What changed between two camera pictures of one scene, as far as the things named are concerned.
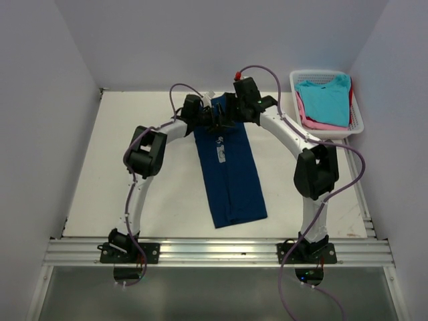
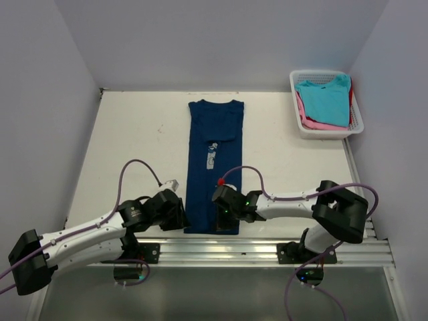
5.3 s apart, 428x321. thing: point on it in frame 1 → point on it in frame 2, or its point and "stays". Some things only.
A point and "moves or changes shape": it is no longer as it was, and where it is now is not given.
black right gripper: x=231 y=100 → x=221 y=225
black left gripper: x=221 y=116 → x=180 y=219
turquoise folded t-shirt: x=327 y=100 stays
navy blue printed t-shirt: x=232 y=184 moves or changes shape
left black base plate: x=109 y=255 stays
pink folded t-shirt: x=310 y=123 stays
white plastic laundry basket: x=357 y=123 stays
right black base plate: x=326 y=255 stays
